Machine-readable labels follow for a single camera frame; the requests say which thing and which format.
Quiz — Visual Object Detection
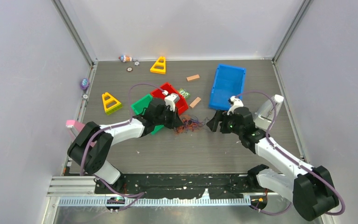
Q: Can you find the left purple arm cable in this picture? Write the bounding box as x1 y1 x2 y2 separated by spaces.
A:
79 82 167 214

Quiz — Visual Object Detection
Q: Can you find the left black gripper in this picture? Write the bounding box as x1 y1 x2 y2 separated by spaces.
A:
154 105 182 129

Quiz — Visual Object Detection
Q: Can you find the small figurine toy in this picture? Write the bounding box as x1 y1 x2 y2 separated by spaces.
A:
118 55 133 63

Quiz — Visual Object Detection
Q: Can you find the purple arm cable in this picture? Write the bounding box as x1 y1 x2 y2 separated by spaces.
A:
234 91 346 217
79 82 167 214

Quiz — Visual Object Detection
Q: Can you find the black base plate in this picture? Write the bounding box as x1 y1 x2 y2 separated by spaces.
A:
94 173 272 199

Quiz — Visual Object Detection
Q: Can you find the yellow triangle block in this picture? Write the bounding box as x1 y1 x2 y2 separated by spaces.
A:
150 56 166 74
102 92 123 115

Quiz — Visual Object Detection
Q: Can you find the pink tape dispenser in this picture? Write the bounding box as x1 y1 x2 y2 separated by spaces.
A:
66 120 85 146

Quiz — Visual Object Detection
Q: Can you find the purple round toy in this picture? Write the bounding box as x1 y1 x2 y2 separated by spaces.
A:
80 78 90 91

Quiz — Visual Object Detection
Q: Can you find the orange wire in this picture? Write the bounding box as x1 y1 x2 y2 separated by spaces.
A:
174 115 204 135

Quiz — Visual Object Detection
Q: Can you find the yellow triangle block far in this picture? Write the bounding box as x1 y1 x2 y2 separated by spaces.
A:
150 56 166 74

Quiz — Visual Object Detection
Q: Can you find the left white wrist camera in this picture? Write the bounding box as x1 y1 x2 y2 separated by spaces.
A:
162 90 180 112

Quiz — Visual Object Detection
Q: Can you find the red plastic bin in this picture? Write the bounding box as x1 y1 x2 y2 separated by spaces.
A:
150 82 189 115

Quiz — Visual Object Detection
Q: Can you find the wooden block near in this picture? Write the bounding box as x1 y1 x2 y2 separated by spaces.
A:
189 97 201 108

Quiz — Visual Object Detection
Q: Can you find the green small toy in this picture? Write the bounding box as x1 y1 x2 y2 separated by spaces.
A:
178 88 191 99

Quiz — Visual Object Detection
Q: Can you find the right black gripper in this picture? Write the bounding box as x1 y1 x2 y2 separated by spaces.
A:
207 109 243 136

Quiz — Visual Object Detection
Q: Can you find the white tape dispenser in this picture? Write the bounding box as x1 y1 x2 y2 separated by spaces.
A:
253 94 284 131

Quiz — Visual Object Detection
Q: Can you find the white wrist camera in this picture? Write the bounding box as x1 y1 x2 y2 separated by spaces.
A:
227 96 244 115
162 90 180 112

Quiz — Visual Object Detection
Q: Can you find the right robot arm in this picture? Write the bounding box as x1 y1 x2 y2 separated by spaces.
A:
207 107 345 221

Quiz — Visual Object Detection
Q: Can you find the yellow triangle block near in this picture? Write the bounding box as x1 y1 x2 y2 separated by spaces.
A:
102 92 123 115

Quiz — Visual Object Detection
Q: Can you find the blue plastic bin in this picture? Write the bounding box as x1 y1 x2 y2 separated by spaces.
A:
208 64 247 111

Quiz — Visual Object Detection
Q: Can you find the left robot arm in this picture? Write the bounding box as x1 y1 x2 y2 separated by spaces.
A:
67 93 183 193

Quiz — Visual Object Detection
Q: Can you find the wooden block far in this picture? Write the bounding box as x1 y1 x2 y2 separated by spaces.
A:
186 74 200 82

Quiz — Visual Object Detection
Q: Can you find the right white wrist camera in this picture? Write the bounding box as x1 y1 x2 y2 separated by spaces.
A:
227 96 244 115

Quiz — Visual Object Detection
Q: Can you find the green plastic bin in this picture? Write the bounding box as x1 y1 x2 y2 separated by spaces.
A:
131 94 164 135

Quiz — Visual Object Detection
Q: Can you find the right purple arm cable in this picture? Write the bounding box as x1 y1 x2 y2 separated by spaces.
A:
234 91 346 217

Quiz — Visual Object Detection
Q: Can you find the wooden block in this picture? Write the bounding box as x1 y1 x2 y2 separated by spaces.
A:
189 97 201 108
186 74 200 82

